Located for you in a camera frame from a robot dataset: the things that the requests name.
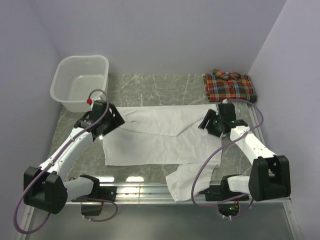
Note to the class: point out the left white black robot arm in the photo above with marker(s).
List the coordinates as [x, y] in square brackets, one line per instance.
[44, 186]

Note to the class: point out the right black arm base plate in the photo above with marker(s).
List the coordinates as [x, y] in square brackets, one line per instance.
[216, 193]

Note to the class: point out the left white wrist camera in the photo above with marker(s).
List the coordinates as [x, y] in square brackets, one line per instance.
[90, 101]

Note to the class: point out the folded plaid flannel shirt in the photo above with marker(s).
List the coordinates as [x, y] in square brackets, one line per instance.
[220, 85]

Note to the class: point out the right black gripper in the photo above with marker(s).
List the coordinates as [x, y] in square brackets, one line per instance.
[210, 114]

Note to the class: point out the white plastic laundry basket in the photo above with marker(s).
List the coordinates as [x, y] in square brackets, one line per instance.
[76, 77]

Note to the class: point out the white long sleeve shirt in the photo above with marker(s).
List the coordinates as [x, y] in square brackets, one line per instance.
[166, 135]

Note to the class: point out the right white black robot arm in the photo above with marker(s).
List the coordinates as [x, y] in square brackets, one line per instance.
[269, 177]

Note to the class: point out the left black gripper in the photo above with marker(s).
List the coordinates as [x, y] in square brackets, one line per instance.
[117, 120]

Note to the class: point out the aluminium mounting rail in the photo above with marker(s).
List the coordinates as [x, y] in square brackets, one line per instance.
[158, 194]

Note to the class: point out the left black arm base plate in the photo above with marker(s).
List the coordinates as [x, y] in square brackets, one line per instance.
[92, 206]

